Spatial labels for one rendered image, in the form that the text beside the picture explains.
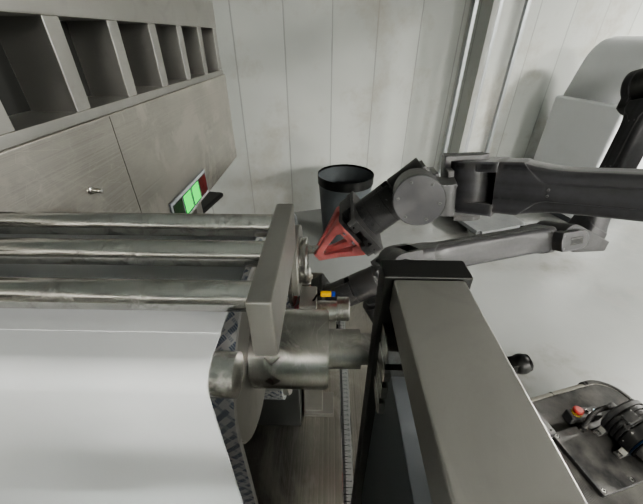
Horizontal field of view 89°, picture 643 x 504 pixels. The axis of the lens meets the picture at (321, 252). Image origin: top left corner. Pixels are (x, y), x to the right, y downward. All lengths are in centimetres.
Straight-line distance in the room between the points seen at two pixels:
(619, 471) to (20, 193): 183
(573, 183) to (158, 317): 41
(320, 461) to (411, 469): 53
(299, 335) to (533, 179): 32
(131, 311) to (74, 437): 7
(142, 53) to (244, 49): 222
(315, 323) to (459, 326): 12
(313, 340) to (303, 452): 48
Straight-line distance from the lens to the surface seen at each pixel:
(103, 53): 79
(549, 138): 417
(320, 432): 74
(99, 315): 20
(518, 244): 78
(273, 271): 16
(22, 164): 56
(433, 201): 38
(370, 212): 46
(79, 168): 63
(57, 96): 67
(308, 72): 319
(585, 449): 174
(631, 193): 44
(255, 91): 313
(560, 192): 44
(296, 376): 26
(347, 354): 27
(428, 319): 17
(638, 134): 98
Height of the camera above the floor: 155
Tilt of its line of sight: 33 degrees down
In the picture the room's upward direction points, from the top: straight up
